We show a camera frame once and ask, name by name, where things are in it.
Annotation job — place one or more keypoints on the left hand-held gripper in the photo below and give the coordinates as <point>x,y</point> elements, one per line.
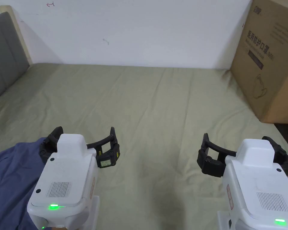
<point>67,177</point>

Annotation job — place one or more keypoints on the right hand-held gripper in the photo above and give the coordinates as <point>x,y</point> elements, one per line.
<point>256,186</point>

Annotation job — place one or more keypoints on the large brown cardboard carton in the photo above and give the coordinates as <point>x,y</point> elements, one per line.
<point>271,60</point>

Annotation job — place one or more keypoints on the bed with pale green sheet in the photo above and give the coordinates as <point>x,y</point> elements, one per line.
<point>146,100</point>

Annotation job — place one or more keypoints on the grey padded headboard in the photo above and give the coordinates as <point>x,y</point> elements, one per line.
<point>4,52</point>

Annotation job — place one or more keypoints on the dark blue shirt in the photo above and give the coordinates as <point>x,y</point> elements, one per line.
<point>10,182</point>

